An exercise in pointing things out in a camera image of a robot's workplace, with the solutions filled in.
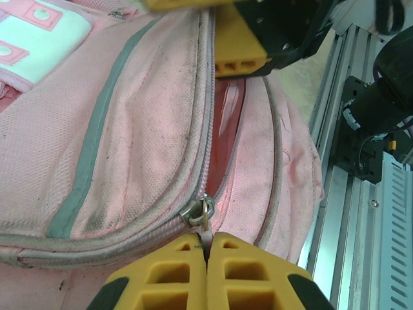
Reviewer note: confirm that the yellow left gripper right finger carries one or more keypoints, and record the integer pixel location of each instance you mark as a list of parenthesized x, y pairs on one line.
[(251, 277)]

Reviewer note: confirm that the pink school backpack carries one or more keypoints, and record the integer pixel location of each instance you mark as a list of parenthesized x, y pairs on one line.
[(129, 129)]

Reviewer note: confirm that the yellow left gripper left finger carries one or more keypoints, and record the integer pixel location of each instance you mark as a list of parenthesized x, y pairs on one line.
[(161, 277)]

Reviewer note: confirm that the aluminium rail frame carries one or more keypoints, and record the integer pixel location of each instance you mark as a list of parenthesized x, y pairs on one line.
[(348, 226)]

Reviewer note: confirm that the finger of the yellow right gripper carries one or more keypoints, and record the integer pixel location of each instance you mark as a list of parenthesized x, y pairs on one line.
[(187, 4), (235, 45)]

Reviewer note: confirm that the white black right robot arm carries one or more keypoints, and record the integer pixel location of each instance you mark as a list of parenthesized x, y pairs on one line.
[(393, 80)]

